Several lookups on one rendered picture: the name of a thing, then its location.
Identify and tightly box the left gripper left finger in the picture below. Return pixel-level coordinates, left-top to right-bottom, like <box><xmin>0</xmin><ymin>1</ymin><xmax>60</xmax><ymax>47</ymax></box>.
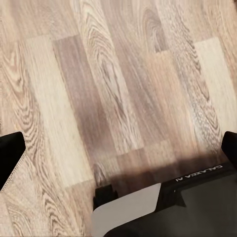
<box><xmin>0</xmin><ymin>131</ymin><xmax>26</xmax><ymax>191</ymax></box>

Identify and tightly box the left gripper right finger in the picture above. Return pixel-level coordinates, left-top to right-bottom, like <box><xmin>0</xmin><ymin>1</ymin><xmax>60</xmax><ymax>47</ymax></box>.
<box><xmin>221</xmin><ymin>131</ymin><xmax>237</xmax><ymax>171</ymax></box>

